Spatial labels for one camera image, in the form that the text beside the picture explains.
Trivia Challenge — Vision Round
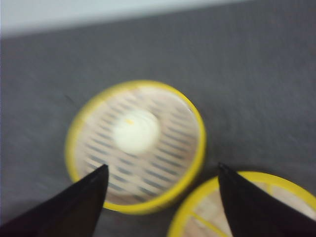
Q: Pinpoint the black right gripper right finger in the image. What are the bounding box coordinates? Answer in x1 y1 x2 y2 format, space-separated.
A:
218 163 316 237

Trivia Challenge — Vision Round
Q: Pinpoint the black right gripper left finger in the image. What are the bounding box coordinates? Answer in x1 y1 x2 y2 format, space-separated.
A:
0 164 109 237

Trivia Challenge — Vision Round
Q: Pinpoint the white bun back right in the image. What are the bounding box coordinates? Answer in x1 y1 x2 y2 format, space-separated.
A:
113 109 161 155

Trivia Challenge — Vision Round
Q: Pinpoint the steamer basket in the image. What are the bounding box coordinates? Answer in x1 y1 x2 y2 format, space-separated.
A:
64 80 206 215

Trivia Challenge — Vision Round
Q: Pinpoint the woven bamboo steamer lid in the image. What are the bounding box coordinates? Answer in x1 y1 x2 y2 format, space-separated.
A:
167 171 316 237

